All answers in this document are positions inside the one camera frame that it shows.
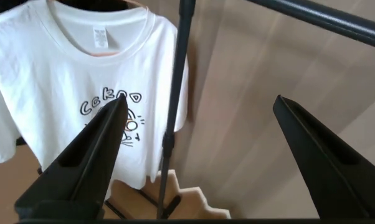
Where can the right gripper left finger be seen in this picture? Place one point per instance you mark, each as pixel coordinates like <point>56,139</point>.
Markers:
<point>50,189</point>

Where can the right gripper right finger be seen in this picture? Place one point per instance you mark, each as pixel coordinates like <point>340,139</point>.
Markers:
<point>327,189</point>

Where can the white garment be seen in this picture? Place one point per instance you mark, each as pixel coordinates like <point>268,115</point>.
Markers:
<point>50,77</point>

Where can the pink clothes hanger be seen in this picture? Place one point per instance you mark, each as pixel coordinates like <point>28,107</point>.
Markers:
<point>103,54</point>

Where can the black clothes rack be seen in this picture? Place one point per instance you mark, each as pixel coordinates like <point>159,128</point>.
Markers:
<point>178,77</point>

